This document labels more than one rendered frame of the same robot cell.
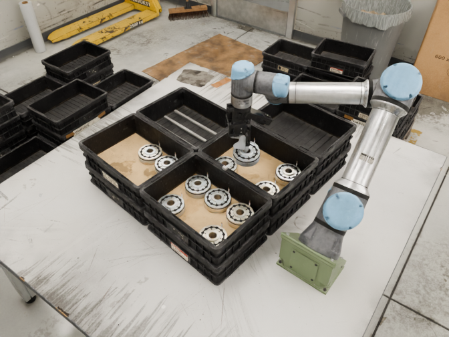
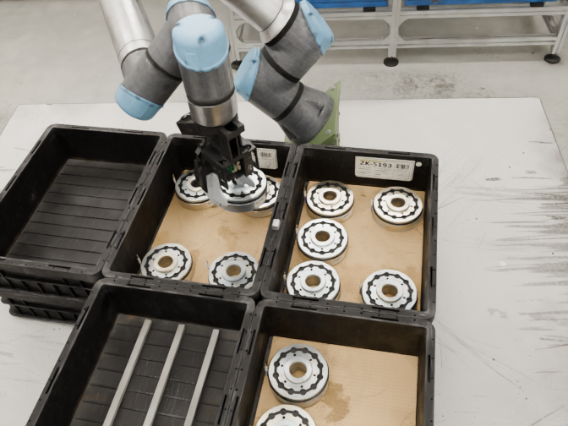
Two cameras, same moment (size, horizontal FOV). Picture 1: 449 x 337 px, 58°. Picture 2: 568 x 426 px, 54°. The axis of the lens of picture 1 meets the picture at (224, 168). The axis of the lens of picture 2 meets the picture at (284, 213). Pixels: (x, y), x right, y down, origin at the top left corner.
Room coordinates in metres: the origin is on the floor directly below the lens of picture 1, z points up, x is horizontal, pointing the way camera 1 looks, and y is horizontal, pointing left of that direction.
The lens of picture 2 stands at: (1.44, 0.61, 1.74)
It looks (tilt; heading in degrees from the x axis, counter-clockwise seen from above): 49 degrees down; 243
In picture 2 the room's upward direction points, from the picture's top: 6 degrees counter-clockwise
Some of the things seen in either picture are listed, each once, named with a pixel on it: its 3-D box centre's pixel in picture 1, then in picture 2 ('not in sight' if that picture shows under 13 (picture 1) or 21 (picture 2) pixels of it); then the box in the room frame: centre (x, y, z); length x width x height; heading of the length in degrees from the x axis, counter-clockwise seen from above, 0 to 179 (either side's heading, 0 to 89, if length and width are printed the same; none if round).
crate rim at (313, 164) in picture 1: (257, 156); (208, 207); (1.23, -0.13, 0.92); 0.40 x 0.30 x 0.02; 47
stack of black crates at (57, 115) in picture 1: (76, 128); not in sight; (2.14, 0.97, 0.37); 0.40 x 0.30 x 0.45; 145
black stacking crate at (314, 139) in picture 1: (298, 132); (81, 209); (1.45, -0.34, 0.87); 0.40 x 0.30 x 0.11; 47
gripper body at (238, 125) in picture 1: (238, 118); (223, 144); (1.20, -0.05, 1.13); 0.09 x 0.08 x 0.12; 100
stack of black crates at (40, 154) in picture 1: (29, 174); not in sight; (1.81, 1.20, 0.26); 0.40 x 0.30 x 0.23; 145
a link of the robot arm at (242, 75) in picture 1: (243, 79); (204, 58); (1.20, -0.06, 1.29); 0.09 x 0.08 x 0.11; 73
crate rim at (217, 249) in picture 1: (204, 197); (357, 222); (1.01, 0.07, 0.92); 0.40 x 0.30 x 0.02; 47
